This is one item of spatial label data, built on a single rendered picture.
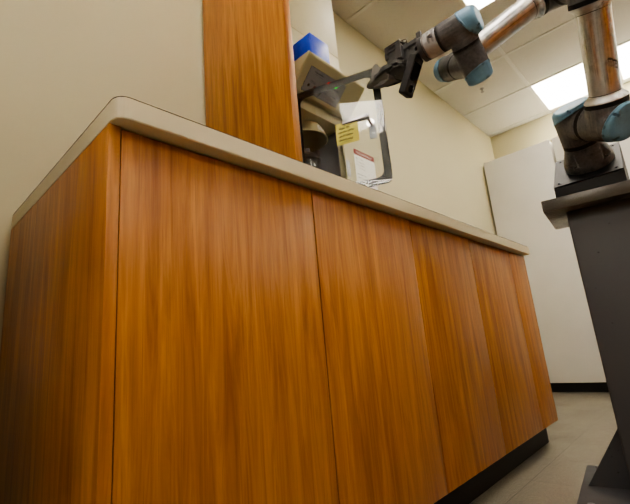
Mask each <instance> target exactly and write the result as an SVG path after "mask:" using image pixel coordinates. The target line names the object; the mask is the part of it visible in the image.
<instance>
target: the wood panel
mask: <svg viewBox="0 0 630 504"><path fill-rule="evenodd" d="M203 32H204V69H205V106H206V126H208V127H210V128H213V129H216V130H218V131H221V132H224V133H226V134H229V135H232V136H234V137H237V138H239V139H242V140H245V141H247V142H250V143H253V144H255V145H258V146H261V147H263V148H266V149H269V150H271V151H274V152H277V153H279V154H282V155H285V156H287V157H290V158H293V159H295V160H298V161H301V162H303V158H302V147H301V135H300V123H299V112H298V100H297V89H296V77H295V65H294V54H293V42H292V31H291V19H290V7H289V0H203Z"/></svg>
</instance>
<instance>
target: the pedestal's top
mask: <svg viewBox="0 0 630 504"><path fill-rule="evenodd" d="M626 198H630V180H626V181H622V182H618V183H614V184H610V185H606V186H602V187H598V188H594V189H590V190H586V191H582V192H578V193H574V194H570V195H566V196H562V197H558V198H554V199H550V200H546V201H542V202H541V205H542V209H543V213H544V214H545V215H546V217H547V218H548V220H549V221H550V222H551V224H552V225H553V227H554V228H555V229H556V230H557V229H562V228H567V227H569V224H568V220H567V215H566V213H567V212H569V211H574V210H578V209H582V208H587V207H591V206H596V205H600V204H604V203H609V202H613V201H618V200H622V199H626Z"/></svg>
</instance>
